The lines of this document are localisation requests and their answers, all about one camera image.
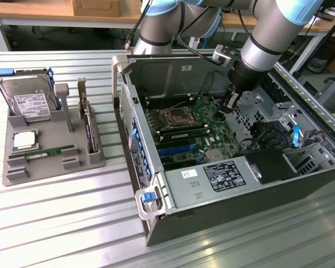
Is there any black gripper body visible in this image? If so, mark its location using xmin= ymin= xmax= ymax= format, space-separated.
xmin=227 ymin=60 xmax=270 ymax=93

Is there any blue case release latch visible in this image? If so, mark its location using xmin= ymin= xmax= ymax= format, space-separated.
xmin=140 ymin=191 xmax=156 ymax=203

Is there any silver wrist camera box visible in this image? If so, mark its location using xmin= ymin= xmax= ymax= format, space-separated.
xmin=212 ymin=44 xmax=242 ymax=67

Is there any wooden desk with white frame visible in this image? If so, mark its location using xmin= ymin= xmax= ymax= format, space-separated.
xmin=0 ymin=0 xmax=142 ymax=51
xmin=222 ymin=7 xmax=335 ymax=74

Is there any CPU socket with metal frame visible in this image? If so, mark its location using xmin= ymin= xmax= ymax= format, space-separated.
xmin=159 ymin=106 xmax=192 ymax=130

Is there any open black PC case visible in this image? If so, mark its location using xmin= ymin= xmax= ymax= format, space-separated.
xmin=112 ymin=54 xmax=335 ymax=247

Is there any blue expansion slot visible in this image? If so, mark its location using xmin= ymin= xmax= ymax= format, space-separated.
xmin=157 ymin=140 xmax=199 ymax=157

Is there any blue disk bay latch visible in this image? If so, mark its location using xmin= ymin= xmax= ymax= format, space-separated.
xmin=291 ymin=125 xmax=301 ymax=148

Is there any grey parts rack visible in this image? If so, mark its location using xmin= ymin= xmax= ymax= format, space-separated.
xmin=2 ymin=82 xmax=107 ymax=187

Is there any green RAM stick on rack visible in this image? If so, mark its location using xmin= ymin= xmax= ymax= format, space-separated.
xmin=9 ymin=143 xmax=74 ymax=160

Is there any grey power supply unit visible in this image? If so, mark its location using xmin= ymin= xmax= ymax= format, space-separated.
xmin=163 ymin=155 xmax=262 ymax=209

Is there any silver hard disk drive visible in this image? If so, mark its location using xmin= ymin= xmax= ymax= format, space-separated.
xmin=0 ymin=73 xmax=60 ymax=123

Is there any silver CPU chip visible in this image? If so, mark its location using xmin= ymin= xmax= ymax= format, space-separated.
xmin=13 ymin=131 xmax=39 ymax=148

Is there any cardboard box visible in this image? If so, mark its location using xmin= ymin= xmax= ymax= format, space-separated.
xmin=71 ymin=0 xmax=121 ymax=17

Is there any black cable with plug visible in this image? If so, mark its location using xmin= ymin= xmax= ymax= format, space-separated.
xmin=125 ymin=0 xmax=154 ymax=50

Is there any graphics card with metal bracket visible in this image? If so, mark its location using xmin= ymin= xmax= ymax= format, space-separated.
xmin=77 ymin=78 xmax=97 ymax=154

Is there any green motherboard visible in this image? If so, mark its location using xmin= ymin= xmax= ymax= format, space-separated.
xmin=143 ymin=94 xmax=241 ymax=171

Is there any black tripod leg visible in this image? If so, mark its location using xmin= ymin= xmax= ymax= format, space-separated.
xmin=314 ymin=10 xmax=335 ymax=55

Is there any installed green RAM stick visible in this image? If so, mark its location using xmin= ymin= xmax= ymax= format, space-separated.
xmin=162 ymin=127 xmax=208 ymax=141

